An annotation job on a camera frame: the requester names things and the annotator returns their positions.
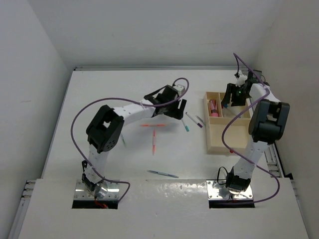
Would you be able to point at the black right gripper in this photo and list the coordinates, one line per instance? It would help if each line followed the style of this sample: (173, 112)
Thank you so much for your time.
(232, 88)

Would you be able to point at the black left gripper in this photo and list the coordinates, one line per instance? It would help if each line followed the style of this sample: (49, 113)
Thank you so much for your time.
(177, 113)

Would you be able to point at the pink eraser roll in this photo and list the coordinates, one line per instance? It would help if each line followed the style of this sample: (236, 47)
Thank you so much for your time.
(213, 110)

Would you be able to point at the orange highlighter pen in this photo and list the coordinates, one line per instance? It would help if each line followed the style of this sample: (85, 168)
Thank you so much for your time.
(154, 125)

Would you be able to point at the orange highlighter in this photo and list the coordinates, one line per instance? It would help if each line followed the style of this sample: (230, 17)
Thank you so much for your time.
(154, 142)

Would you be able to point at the clear blue ballpoint pen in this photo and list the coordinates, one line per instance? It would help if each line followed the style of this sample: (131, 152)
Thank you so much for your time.
(163, 174)

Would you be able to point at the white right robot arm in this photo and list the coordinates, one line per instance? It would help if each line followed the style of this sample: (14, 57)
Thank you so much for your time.
(240, 175)

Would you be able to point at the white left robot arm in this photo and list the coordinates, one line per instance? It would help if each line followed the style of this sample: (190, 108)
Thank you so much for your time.
(105, 128)

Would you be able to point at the beige compartment tray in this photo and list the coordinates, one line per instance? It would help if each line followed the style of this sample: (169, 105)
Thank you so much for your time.
(236, 135)

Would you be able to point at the teal capped white marker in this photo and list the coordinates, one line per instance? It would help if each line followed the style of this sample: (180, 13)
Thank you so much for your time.
(185, 125)

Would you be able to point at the purple capped white marker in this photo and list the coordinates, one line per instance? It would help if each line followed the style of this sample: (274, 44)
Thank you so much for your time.
(195, 121)

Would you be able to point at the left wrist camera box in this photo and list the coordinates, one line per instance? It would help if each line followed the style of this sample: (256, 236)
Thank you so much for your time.
(180, 89)

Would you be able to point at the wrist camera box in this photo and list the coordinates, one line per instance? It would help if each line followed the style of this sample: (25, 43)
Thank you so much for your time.
(241, 79)
(180, 89)

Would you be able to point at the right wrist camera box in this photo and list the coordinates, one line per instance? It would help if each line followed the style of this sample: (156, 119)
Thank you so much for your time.
(241, 79)

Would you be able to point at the aluminium rail back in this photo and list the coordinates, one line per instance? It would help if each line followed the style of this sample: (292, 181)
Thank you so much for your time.
(132, 68)

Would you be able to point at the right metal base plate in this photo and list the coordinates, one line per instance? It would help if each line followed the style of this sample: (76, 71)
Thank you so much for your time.
(217, 191)

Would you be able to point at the metal base plate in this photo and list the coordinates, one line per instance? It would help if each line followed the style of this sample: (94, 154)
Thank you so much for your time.
(104, 191)
(217, 191)

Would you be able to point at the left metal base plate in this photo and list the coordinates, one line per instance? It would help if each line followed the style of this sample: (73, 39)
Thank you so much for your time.
(104, 191)

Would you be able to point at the aluminium rail left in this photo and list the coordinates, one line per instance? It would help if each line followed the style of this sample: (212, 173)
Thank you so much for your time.
(22, 209)

